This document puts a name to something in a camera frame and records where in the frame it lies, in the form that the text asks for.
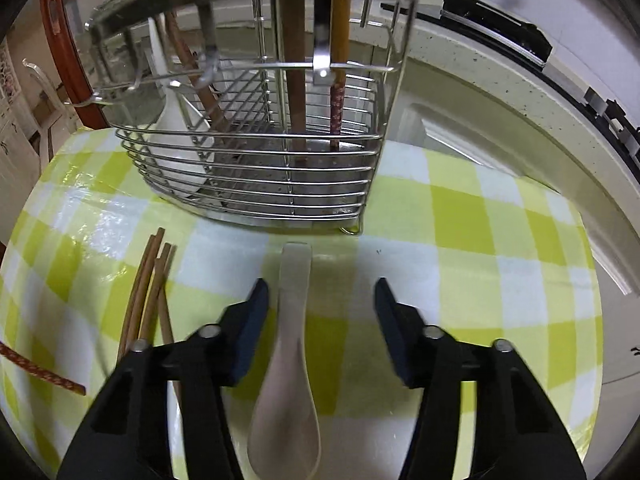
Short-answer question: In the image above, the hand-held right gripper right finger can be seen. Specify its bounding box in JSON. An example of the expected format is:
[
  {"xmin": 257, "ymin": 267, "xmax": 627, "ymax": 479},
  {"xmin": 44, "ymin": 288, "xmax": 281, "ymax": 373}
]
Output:
[{"xmin": 375, "ymin": 277, "xmax": 588, "ymax": 480}]

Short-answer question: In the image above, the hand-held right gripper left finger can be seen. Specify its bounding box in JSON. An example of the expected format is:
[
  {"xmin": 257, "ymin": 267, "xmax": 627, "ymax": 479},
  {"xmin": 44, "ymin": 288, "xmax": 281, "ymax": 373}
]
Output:
[{"xmin": 57, "ymin": 278, "xmax": 271, "ymax": 480}]

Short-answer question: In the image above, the white ceramic spoon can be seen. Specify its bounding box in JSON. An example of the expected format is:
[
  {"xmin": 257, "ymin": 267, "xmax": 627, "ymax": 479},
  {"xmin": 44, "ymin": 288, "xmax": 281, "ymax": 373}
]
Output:
[
  {"xmin": 147, "ymin": 15, "xmax": 217, "ymax": 197},
  {"xmin": 247, "ymin": 242, "xmax": 322, "ymax": 479}
]

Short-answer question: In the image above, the steel wire utensil rack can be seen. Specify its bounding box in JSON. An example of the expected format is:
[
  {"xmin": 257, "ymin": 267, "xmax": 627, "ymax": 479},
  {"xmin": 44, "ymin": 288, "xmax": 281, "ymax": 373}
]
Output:
[{"xmin": 82, "ymin": 0, "xmax": 423, "ymax": 236}]

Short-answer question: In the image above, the red patterned wooden chopstick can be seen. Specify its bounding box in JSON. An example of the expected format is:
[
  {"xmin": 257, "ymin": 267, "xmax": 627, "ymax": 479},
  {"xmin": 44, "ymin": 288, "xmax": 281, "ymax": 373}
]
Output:
[
  {"xmin": 327, "ymin": 0, "xmax": 352, "ymax": 153},
  {"xmin": 0, "ymin": 341, "xmax": 87, "ymax": 396}
]

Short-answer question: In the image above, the white base cabinet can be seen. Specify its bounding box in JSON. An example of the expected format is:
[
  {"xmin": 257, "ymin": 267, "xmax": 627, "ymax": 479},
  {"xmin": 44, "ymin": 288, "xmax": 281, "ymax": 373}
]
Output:
[{"xmin": 385, "ymin": 57, "xmax": 640, "ymax": 321}]

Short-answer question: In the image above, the speckled stone countertop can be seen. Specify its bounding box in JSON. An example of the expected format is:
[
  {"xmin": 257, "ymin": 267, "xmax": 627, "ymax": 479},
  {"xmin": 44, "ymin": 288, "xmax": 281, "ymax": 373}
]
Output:
[{"xmin": 345, "ymin": 5, "xmax": 640, "ymax": 241}]

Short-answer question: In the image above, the black burner grate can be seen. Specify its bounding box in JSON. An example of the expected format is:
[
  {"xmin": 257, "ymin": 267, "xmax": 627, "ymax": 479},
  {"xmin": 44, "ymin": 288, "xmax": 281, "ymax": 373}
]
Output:
[
  {"xmin": 582, "ymin": 87, "xmax": 640, "ymax": 159},
  {"xmin": 441, "ymin": 0, "xmax": 554, "ymax": 68}
]

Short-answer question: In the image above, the white carved partition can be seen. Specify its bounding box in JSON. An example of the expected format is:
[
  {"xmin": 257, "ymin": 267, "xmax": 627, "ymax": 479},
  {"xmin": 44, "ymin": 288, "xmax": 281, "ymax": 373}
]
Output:
[{"xmin": 0, "ymin": 40, "xmax": 38, "ymax": 171}]

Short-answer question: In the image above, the red wooden sliding glass door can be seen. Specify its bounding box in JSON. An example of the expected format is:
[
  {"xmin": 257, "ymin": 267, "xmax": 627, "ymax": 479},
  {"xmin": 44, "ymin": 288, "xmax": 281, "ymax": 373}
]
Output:
[{"xmin": 37, "ymin": 0, "xmax": 131, "ymax": 131}]

